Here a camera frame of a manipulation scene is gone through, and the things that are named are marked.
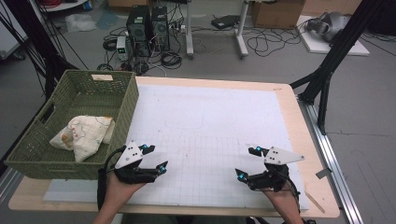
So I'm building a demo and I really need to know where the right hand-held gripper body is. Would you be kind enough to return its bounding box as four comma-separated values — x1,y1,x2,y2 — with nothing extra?
247,146,306,192

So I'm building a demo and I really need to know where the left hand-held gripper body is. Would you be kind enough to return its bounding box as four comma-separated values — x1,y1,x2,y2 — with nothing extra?
113,140,158,185

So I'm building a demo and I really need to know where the cream printed cloth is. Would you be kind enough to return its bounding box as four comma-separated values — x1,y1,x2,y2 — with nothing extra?
49,115,116,163

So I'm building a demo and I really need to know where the green woven basket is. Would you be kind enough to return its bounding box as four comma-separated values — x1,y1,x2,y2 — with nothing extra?
4,69,140,181

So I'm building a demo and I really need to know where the person's left hand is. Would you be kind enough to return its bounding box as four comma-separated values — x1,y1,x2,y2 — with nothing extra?
104,172,148,209

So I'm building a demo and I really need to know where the person's right hand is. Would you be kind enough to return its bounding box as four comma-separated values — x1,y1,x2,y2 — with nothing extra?
263,182,302,217

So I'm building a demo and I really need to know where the grey tape piece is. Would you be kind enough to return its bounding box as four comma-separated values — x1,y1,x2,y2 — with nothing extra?
315,167,333,180

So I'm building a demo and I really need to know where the thin wooden stick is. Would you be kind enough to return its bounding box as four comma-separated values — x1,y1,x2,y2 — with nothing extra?
304,189,326,215

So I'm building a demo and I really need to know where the white grid mat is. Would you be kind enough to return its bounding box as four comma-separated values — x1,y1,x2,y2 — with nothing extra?
43,83,311,211

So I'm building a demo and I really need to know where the small white power supply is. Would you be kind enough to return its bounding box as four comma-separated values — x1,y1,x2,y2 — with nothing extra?
116,35,129,62

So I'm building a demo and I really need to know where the white floor board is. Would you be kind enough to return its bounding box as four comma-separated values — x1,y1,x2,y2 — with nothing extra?
297,15,371,57

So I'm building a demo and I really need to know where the black computer tower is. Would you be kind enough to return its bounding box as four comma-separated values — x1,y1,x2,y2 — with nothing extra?
150,5,171,52
126,5,153,58

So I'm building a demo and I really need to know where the flat black box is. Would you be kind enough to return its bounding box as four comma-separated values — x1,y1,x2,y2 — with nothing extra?
210,14,241,30

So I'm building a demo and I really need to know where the teal floor sheet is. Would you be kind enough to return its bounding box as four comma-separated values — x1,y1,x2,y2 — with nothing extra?
95,10,120,31

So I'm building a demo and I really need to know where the brown cardboard box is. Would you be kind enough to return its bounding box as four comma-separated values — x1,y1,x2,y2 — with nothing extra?
251,0,306,30

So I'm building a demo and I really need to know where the grey headset device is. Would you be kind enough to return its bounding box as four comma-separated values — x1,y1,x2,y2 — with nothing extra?
306,11,351,43

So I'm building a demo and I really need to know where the clear plastic bag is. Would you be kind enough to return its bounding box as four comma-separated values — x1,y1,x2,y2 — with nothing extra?
64,13,97,34

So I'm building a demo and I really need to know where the white cabinet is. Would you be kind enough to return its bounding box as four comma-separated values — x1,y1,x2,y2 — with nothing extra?
0,8,29,60

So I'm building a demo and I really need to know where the right hand-held gripper cable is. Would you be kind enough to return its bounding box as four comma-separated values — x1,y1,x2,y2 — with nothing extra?
284,174,303,214

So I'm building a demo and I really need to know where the aluminium rail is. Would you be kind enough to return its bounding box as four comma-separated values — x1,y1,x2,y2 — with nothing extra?
298,99,364,224
0,166,24,204

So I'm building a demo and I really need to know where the coiled black cable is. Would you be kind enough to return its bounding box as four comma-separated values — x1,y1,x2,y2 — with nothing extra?
160,50,183,70

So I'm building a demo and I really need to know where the black floor cable tangle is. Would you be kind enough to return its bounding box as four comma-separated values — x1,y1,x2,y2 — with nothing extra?
246,26,304,58

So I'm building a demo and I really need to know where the black metal frame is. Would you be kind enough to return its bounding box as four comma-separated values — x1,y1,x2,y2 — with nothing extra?
3,0,78,101
289,0,387,135

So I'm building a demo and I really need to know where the white desk frame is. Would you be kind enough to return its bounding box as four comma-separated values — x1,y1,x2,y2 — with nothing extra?
185,0,250,60

